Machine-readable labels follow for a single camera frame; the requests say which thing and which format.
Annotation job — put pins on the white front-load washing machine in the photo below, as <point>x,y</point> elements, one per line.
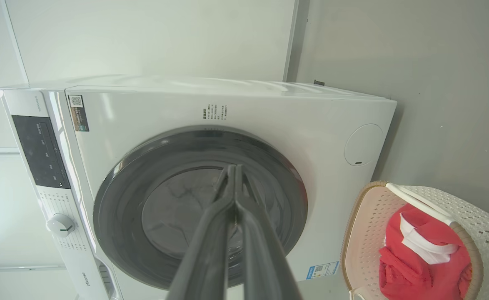
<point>269,112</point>

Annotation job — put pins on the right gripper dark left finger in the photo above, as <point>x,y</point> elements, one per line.
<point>207,258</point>

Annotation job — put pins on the round black washing machine door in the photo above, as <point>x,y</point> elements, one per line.
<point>119,216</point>

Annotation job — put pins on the white detergent drawer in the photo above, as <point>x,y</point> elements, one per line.
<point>105,277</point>

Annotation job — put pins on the white washer control knob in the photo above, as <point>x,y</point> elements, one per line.
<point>60,225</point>

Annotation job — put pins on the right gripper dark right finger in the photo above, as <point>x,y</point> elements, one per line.
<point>265,266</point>

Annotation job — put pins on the dark QR code sticker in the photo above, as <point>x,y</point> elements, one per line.
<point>78,113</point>

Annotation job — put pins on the beige perforated plastic laundry basket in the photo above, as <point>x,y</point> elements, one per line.
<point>365,233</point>

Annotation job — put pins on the blue energy label sticker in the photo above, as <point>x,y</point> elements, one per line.
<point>323,270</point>

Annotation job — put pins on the black washer display panel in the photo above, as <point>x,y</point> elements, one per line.
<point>40,154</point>

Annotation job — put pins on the round white filter cover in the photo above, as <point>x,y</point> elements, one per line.
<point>363,143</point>

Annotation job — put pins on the white fabric piece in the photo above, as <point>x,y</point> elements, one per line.
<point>423,246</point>

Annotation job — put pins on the red garment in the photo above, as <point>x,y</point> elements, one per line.
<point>411,266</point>

